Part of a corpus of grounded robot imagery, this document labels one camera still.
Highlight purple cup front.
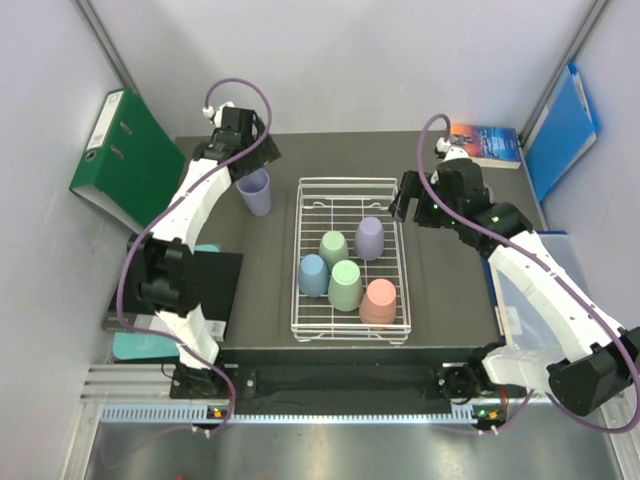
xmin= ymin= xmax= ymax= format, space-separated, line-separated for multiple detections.
xmin=236 ymin=169 xmax=272 ymax=217

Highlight purple cup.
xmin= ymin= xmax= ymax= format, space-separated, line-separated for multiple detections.
xmin=236 ymin=169 xmax=272 ymax=217
xmin=354 ymin=217 xmax=384 ymax=261

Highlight dark green cup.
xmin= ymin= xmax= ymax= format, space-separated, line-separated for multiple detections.
xmin=318 ymin=230 xmax=349 ymax=270

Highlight light green cup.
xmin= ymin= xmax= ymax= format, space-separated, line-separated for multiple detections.
xmin=328 ymin=260 xmax=363 ymax=312

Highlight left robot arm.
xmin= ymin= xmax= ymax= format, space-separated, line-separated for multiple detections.
xmin=116 ymin=102 xmax=281 ymax=397

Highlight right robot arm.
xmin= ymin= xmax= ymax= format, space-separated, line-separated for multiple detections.
xmin=389 ymin=147 xmax=639 ymax=417

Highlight blue paperback book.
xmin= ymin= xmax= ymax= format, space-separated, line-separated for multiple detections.
xmin=449 ymin=124 xmax=521 ymax=169

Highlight pink cup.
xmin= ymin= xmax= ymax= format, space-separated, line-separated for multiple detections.
xmin=359 ymin=278 xmax=397 ymax=326

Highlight blue folder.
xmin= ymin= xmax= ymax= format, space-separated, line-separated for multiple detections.
xmin=525 ymin=63 xmax=600 ymax=202

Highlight blue cup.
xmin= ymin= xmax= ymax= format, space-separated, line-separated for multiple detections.
xmin=298 ymin=254 xmax=329 ymax=298

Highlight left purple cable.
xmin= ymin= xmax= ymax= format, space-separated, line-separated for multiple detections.
xmin=114 ymin=78 xmax=274 ymax=436

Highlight purple cable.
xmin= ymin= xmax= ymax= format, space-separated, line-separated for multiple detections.
xmin=114 ymin=78 xmax=274 ymax=436
xmin=418 ymin=113 xmax=640 ymax=436

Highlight white wire dish rack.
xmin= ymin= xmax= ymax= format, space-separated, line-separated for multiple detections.
xmin=290 ymin=177 xmax=412 ymax=345

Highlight green ring binder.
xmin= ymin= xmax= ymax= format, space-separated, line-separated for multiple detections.
xmin=69 ymin=88 xmax=185 ymax=233

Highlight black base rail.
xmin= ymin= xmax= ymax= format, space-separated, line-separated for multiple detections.
xmin=168 ymin=362 xmax=526 ymax=414

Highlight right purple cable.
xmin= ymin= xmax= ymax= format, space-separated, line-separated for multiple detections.
xmin=418 ymin=113 xmax=640 ymax=436

